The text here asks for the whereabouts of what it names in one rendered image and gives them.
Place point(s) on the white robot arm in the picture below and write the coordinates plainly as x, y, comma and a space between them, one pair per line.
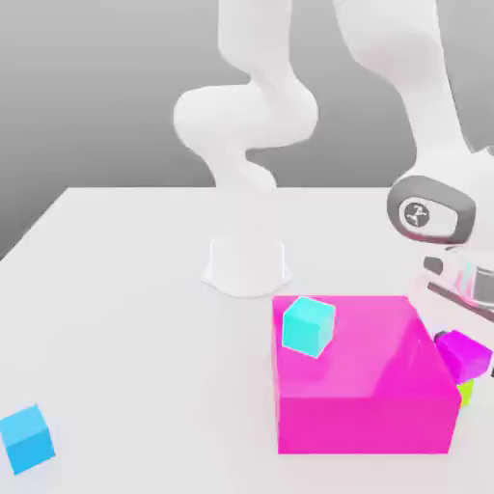
247, 115

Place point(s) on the small lime cube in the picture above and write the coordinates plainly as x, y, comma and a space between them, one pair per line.
467, 391

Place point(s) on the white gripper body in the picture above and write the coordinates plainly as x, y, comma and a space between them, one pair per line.
465, 319

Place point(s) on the large pink box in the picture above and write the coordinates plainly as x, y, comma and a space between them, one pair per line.
366, 386

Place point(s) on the small blue cube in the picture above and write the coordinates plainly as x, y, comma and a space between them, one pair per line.
27, 440

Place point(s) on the small cyan cube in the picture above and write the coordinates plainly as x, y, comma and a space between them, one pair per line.
307, 328

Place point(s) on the small magenta cube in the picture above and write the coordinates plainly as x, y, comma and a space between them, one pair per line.
465, 357

